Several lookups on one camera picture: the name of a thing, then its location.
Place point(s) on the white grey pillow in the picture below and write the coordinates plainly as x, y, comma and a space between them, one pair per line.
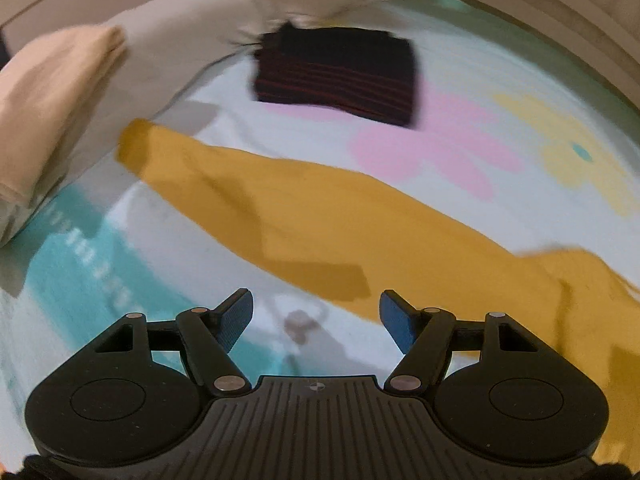
165, 45

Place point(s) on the dark red-striped folded cloth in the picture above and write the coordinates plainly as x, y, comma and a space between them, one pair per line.
336, 76

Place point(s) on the flower printed bed sheet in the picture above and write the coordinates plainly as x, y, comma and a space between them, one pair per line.
500, 170

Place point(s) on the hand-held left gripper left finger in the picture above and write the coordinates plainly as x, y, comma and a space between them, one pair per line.
236, 319

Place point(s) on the peach pillow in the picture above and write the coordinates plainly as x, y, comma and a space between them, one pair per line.
50, 110

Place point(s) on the yellow garment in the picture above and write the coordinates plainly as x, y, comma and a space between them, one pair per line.
320, 220

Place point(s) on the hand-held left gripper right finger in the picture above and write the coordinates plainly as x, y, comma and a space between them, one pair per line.
397, 321

